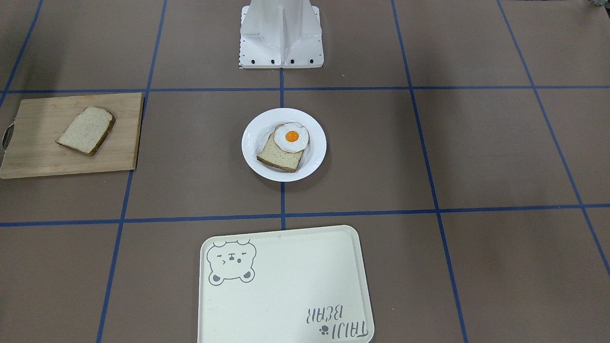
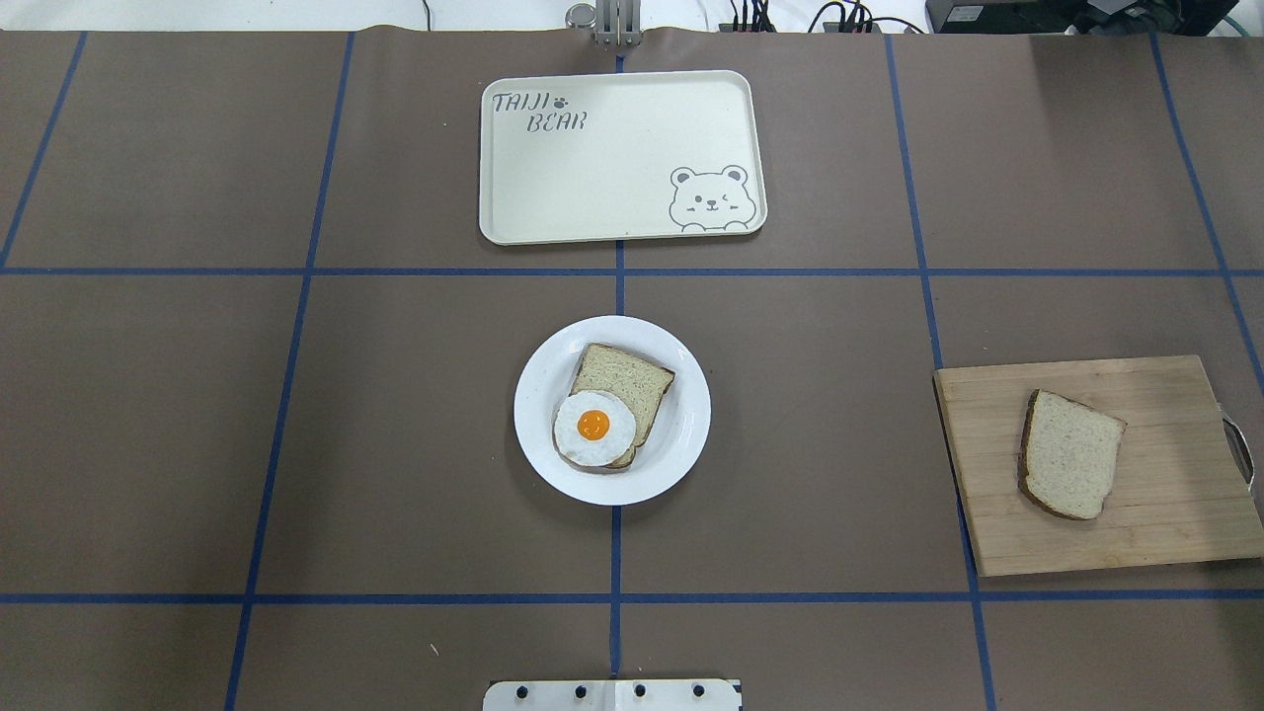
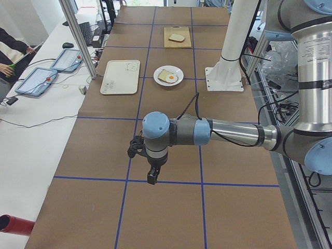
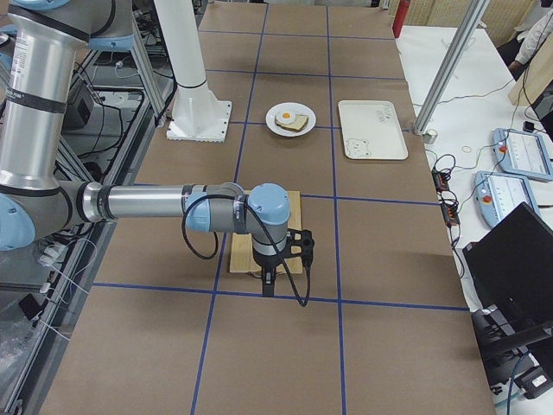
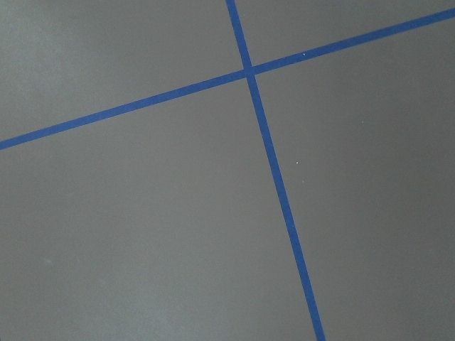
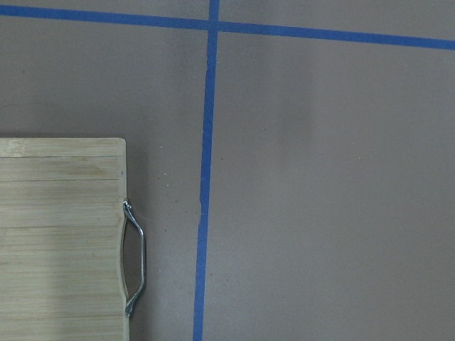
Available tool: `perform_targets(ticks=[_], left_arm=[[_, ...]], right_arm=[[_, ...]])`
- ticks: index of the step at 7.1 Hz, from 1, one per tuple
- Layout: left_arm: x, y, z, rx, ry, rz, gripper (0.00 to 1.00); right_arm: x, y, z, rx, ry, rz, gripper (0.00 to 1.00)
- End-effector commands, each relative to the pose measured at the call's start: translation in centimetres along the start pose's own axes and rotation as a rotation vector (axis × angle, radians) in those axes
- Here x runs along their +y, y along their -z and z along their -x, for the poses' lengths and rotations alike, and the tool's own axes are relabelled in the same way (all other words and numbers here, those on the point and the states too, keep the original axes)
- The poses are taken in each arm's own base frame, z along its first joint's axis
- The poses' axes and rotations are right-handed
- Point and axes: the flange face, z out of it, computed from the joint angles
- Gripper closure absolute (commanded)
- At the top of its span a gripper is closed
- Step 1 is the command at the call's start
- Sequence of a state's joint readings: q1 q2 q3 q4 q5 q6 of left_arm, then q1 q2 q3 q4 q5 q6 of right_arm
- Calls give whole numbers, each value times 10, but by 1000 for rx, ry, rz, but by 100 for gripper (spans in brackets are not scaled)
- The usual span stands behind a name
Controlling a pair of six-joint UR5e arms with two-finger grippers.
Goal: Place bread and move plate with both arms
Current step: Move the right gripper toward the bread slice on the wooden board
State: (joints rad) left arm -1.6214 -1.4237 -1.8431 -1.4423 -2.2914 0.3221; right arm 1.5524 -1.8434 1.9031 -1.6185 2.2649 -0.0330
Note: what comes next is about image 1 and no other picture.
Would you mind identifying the wooden cutting board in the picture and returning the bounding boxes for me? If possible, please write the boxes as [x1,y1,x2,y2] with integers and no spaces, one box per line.
[1,92,144,179]

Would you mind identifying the bread slice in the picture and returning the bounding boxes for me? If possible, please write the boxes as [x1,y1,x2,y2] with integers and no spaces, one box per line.
[55,106,116,157]
[256,125,304,173]

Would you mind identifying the fried egg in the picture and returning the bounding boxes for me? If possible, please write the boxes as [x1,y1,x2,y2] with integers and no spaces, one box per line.
[274,123,310,153]

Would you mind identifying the bread slice under egg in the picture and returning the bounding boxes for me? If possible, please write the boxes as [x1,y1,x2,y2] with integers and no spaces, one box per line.
[256,125,304,173]

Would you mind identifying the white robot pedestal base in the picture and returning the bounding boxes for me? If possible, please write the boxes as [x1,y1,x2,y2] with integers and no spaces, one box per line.
[238,0,325,69]

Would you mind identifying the cream bear serving tray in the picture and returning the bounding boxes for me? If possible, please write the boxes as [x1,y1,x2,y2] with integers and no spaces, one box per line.
[197,224,375,343]

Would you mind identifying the white round plate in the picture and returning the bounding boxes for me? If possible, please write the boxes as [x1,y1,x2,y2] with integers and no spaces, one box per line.
[241,108,327,182]

